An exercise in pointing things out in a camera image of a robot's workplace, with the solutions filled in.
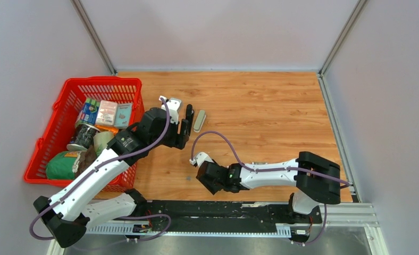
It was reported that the teal sponge pack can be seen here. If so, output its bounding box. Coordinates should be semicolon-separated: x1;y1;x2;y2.
113;103;132;129

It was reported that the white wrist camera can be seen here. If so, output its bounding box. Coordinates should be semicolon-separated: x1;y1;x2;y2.
189;152;214;167
159;96;182;125

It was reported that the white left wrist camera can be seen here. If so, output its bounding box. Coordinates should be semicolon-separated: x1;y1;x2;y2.
159;96;182;125

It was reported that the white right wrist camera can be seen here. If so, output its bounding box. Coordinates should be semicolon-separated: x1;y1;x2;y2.
189;152;214;167

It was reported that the blue green scrubber pack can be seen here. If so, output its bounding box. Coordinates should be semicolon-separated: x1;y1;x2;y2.
74;98;100;127

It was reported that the red plastic shopping basket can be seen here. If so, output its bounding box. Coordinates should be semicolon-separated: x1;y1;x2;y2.
23;76;145;188

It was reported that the pink sponge pack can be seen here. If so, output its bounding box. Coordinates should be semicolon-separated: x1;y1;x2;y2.
95;100;118;126

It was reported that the green snack bag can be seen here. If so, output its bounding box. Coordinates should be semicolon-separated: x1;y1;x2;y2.
46;151;85;180

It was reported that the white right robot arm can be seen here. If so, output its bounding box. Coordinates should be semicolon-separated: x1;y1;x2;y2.
190;151;348;223

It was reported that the dark glass jar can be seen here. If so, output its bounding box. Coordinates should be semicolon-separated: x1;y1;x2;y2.
66;124;100;151

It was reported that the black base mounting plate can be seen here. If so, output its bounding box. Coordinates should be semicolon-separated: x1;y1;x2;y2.
134;200;323;233

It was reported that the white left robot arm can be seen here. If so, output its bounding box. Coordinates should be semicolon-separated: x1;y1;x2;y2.
29;100;194;248

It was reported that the aluminium slotted cable rail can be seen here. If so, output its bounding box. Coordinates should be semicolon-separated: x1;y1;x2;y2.
87;222;292;238

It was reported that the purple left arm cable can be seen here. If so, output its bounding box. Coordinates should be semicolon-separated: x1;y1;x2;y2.
29;97;171;241

